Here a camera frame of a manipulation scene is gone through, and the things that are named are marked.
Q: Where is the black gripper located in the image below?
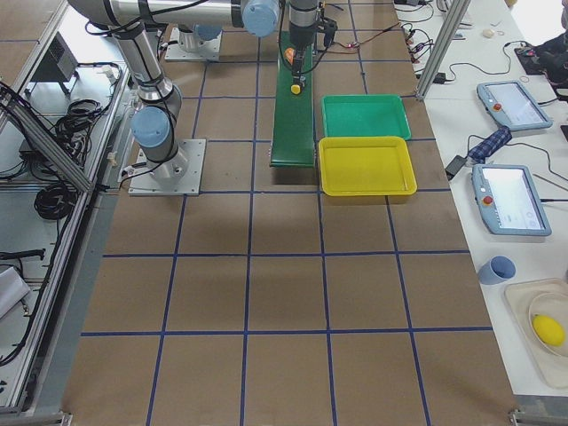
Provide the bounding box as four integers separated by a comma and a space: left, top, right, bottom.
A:
290, 22, 313, 83

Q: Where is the orange cylinder with label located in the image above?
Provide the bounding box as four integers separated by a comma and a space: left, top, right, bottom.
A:
284, 47, 296, 65

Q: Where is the yellow push button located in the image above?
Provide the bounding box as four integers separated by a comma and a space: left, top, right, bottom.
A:
290, 75, 306, 95

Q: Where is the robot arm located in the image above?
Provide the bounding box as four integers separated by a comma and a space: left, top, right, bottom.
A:
177, 24, 222, 51
71, 1, 336, 193

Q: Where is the green conveyor belt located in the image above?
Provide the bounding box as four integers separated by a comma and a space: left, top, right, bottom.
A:
270, 57, 315, 168

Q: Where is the green plastic tray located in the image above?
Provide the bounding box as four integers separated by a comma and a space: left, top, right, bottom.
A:
321, 94, 412, 140

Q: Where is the yellow plastic tray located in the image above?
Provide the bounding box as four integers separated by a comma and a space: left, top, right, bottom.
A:
318, 136, 417, 197

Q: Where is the black power adapter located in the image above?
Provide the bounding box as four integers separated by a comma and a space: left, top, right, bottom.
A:
445, 155, 467, 180

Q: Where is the folded blue plaid umbrella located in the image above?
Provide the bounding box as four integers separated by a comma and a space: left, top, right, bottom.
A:
468, 126, 512, 164

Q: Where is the far teach pendant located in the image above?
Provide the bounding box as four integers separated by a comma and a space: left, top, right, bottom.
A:
476, 81, 553, 131

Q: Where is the teach pendant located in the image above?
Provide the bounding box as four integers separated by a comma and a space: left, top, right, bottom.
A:
476, 81, 553, 131
471, 164, 552, 236

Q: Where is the near teach pendant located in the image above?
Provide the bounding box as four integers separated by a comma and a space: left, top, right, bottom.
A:
471, 164, 552, 236

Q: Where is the blue cup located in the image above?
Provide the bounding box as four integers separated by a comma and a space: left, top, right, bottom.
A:
477, 256, 517, 285

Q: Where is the white bowl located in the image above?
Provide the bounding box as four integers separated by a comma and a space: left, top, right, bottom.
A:
529, 292, 567, 358

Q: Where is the yellow lemon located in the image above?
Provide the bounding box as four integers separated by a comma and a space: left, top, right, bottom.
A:
532, 314, 565, 347

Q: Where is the beige tray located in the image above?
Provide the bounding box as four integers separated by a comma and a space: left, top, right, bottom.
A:
504, 279, 567, 390

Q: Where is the red black power cable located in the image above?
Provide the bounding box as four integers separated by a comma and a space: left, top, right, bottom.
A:
332, 24, 398, 50

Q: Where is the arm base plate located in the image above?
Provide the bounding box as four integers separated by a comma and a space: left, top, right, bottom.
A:
128, 138, 207, 196
165, 25, 222, 62

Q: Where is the aluminium frame post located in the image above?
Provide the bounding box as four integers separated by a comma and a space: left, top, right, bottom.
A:
416, 0, 470, 100

